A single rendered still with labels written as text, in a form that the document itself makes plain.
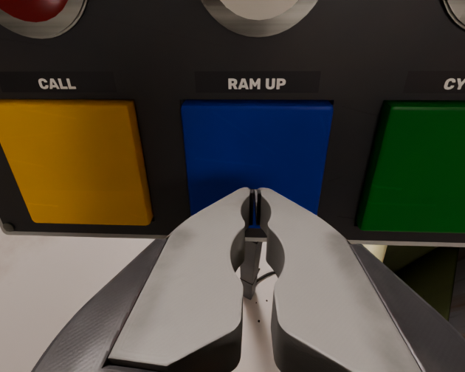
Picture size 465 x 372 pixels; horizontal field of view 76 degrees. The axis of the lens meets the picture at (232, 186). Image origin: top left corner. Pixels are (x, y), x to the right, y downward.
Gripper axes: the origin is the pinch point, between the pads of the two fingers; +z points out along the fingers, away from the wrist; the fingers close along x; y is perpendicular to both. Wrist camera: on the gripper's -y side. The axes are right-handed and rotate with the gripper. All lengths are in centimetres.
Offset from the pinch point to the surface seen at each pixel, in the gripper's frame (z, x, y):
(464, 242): 4.0, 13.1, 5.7
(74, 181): 3.3, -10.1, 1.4
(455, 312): 30, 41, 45
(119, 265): 73, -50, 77
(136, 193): 3.3, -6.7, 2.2
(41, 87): 4.1, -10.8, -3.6
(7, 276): 68, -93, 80
